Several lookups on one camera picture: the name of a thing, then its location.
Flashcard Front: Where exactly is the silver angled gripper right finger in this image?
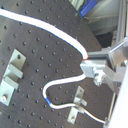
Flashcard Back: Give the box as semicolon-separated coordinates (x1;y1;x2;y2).
87;37;128;88

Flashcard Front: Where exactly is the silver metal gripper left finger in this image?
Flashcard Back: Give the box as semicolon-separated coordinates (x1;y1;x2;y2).
80;60;107;76

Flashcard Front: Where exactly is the white braided cable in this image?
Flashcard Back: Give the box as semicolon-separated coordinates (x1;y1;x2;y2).
0;8;110;125

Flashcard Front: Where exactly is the blue plastic bin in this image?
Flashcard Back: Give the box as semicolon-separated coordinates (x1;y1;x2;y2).
79;0;97;17

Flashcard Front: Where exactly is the small metal cable clip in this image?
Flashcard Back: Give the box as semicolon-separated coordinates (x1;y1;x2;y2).
67;86;87;124

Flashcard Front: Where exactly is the aluminium frame rail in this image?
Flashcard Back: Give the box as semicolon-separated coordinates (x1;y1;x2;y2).
116;0;127;43

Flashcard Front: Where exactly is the large metal cable clip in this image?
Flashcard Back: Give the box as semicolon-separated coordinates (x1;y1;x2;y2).
0;49;26;106

